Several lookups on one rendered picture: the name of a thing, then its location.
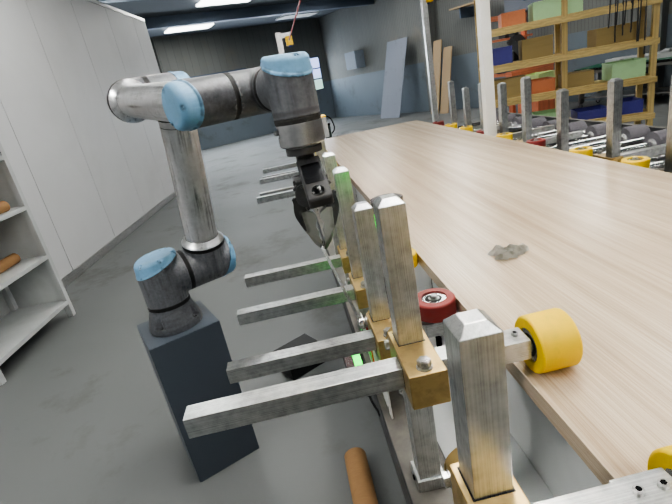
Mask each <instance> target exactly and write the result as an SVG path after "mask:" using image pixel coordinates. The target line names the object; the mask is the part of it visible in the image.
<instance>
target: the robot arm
mask: <svg viewBox="0 0 672 504"><path fill-rule="evenodd" d="M107 104H108V107H109V109H110V111H111V112H112V113H113V114H114V116H116V117H117V118H118V119H120V120H122V121H124V122H128V123H140V122H142V121H144V120H146V119H148V120H157V122H158V123H159V127H160V131H161V136H162V140H163V144H164V148H165V152H166V157H167V161H168V165H169V169H170V173H171V178H172V182H173V186H174V190H175V194H176V199H177V203H178V207H179V211H180V215H181V220H182V224H183V228H184V232H185V237H184V238H183V239H182V241H181V244H182V248H183V249H181V250H178V251H175V249H173V248H171V247H168V248H161V249H158V250H155V251H152V252H150V253H148V254H146V255H144V256H142V257H141V258H139V259H138V260H137V261H136V263H135V264H134V271H135V275H136V280H137V281H138V284H139V287H140V289H141V292H142V295H143V297H144V300H145V303H146V305H147V308H148V311H149V326H148V327H149V331H150V333H151V335H153V336H155V337H169V336H173V335H177V334H180V333H182V332H185V331H187V330H189V329H190V328H192V327H194V326H195V325H196V324H198V323H199V322H200V320H201V319H202V312H201V309H200V308H199V307H198V305H197V304H196V303H195V302H194V301H193V300H192V298H191V297H190V294H189V290H191V289H194V288H196V287H199V286H201V285H203V284H206V283H208V282H211V281H213V280H216V279H218V278H220V277H224V276H226V275H227V274H229V273H231V272H232V271H233V270H234V269H235V267H236V255H235V251H234V248H233V245H232V244H231V243H230V240H229V239H228V238H227V237H226V236H225V235H223V234H222V233H221V232H220V231H218V230H217V229H216V224H215V219H214V214H213V208H212V203H211V198H210V193H209V188H208V183H207V177H206V172H205V167H204V162H203V157H202V152H201V146H200V141H199V136H198V131H197V129H198V128H201V127H206V126H210V125H215V124H219V123H224V122H228V121H233V120H238V119H242V118H246V117H251V116H255V115H261V114H265V113H272V115H273V120H274V124H275V127H276V129H277V130H278V131H274V132H273V134H274V136H279V137H278V140H279V144H280V148H282V149H285V150H286V155H287V157H296V160H297V161H296V164H297V168H298V171H299V175H295V176H292V181H293V185H294V187H293V191H295V197H296V198H292V202H293V209H294V214H295V217H296V219H297V221H298V222H299V223H300V225H301V226H302V228H303V229H304V230H305V232H306V233H307V234H308V236H309V237H310V238H311V239H312V241H313V242H314V243H315V244H316V245H317V246H318V247H320V244H322V245H323V247H325V248H324V249H327V248H328V247H329V245H330V243H331V241H332V238H333V234H334V230H335V226H336V223H337V218H338V213H339V202H338V199H337V196H336V190H335V189H334V190H331V188H330V184H331V181H330V180H328V175H327V173H326V171H325V170H324V168H323V166H322V163H321V160H320V157H319V156H318V155H316V156H314V154H313V153H315V152H318V151H321V150H322V144H321V142H322V141H324V140H325V132H324V127H323V122H322V117H321V114H320V108H319V103H318V98H317V92H316V87H315V82H314V76H313V67H312V65H311V62H310V57H309V55H308V53H306V52H304V51H299V52H292V53H285V54H278V55H271V56H265V57H262V58H261V64H260V66H259V67H255V68H249V69H244V70H238V71H232V72H225V73H219V74H213V75H207V76H201V77H194V78H190V77H189V76H188V75H187V74H186V73H185V72H183V71H175V72H171V71H168V72H167V73H160V74H153V75H147V76H142V77H133V78H126V79H121V80H118V81H116V82H114V83H113V84H112V85H111V86H110V88H109V89H108V92H107ZM321 206H323V208H322V209H321V210H320V212H319V213H320V218H321V220H322V221H323V223H324V225H323V232H324V239H323V240H322V239H321V238H320V236H319V233H320V232H319V229H318V228H317V227H316V221H317V218H316V214H315V212H312V211H310V209H314V208H318V207H321ZM323 241H324V244H323ZM320 248H321V247H320Z"/></svg>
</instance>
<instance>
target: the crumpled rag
mask: <svg viewBox="0 0 672 504"><path fill-rule="evenodd" d="M528 250H529V248H528V246H527V245H526V244H524V243H521V244H520V245H514V244H508V245H507V246H506V247H502V246H501V245H497V244H496V245H495V246H494V248H493V249H492V250H490V251H489V252H488V253H487V254H488V256H496V257H495V258H494V259H495V260H499V259H500V260H503V259H505V260H508V259H509V258H518V256H519V255H523V254H525V253H526V251H528Z"/></svg>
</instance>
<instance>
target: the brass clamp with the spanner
mask: <svg viewBox="0 0 672 504"><path fill-rule="evenodd" d="M366 318H367V322H368V328H369V330H370V329H371V330H372V332H373V335H374V338H375V344H376V349H377V350H376V351H377V354H378V356H379V359H380V360H385V359H389V358H391V352H390V350H386V349H385V346H384V340H386V337H384V336H383V333H384V332H383V330H384V329H385V328H386V327H392V322H391V316H390V318H388V319H383V320H379V321H375V322H373V320H372V317H371V315H370V311H369V310H368V312H367V313H366Z"/></svg>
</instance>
